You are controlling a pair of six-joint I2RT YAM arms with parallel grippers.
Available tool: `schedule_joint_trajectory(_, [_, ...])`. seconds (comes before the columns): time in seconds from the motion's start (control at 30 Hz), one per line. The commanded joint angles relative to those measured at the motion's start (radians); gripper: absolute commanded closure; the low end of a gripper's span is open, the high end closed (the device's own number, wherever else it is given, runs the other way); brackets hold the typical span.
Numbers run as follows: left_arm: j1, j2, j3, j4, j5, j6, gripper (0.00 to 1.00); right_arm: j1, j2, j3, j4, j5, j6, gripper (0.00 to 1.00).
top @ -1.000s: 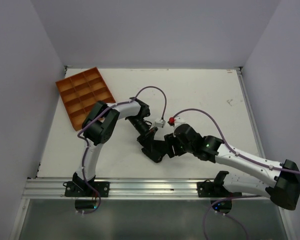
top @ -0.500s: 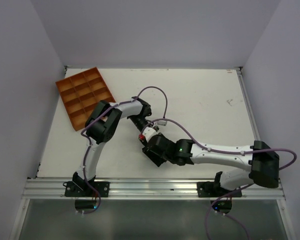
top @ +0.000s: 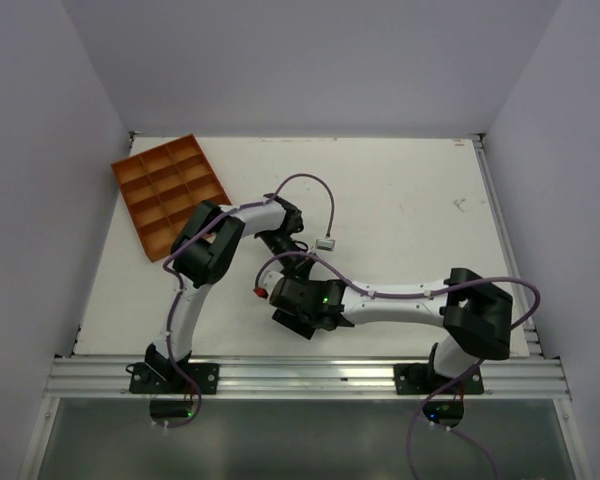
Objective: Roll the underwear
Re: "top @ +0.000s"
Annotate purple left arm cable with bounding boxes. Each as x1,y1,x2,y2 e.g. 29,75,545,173
163,173,337,432

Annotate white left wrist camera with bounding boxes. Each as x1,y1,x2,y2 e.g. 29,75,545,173
314,237,336,252

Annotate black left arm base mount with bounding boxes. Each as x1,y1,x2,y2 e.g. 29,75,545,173
125,351,220,395

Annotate black striped underwear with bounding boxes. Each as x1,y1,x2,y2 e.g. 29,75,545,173
272,252,326,341

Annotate aluminium rail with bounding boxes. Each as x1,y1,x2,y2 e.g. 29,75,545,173
471,135,544,358
43,356,570,400

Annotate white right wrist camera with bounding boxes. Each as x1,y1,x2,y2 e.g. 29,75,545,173
253,270,284,299

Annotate aluminium front rail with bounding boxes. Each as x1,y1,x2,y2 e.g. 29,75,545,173
43,356,570,400

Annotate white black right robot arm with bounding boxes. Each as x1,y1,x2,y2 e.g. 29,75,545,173
254,268,513,393

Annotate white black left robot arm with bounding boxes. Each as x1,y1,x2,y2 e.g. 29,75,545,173
144,194,304,393

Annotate orange compartment tray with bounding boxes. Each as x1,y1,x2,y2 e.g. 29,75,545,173
111,134,230,262

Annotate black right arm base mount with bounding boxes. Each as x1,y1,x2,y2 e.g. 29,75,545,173
393,361,485,396

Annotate aluminium right side rail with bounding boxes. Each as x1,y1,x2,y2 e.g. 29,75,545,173
471,135,544,358

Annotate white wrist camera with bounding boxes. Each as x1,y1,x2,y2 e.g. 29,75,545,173
253,270,284,299
314,237,336,252

